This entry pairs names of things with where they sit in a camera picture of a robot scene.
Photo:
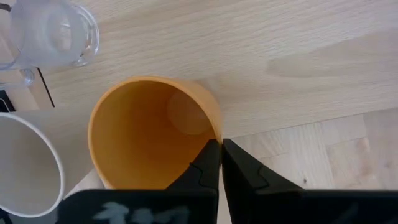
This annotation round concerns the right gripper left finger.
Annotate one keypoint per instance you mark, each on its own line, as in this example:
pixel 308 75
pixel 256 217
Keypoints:
pixel 199 183

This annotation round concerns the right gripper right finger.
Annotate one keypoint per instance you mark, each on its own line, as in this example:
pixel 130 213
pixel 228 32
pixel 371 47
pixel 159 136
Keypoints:
pixel 248 186

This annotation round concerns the orange plastic cup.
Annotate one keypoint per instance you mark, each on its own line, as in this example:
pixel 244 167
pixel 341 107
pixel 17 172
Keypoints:
pixel 140 140

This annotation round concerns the beige paper cup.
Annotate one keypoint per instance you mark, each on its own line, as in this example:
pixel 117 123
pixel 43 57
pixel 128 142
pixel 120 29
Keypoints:
pixel 28 161

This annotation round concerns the small clear glass cup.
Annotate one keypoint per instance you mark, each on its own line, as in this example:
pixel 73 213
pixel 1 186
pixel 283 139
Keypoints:
pixel 53 34

